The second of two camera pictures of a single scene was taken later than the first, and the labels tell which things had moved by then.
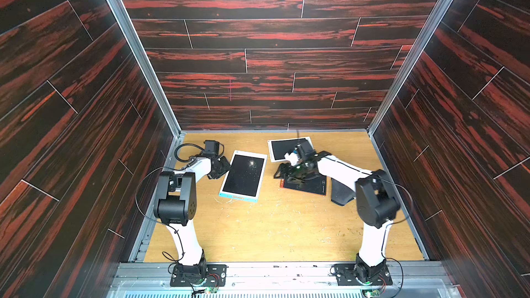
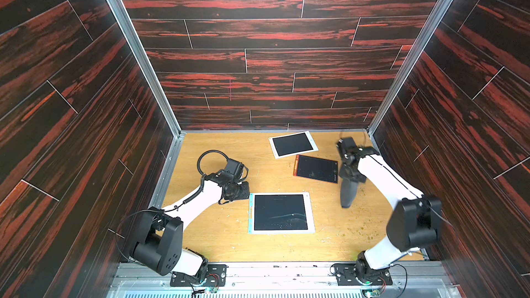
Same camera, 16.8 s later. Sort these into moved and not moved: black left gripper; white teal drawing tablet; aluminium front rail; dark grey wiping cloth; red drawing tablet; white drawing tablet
Moved: red drawing tablet; dark grey wiping cloth; white drawing tablet; black left gripper; white teal drawing tablet
Not moved: aluminium front rail
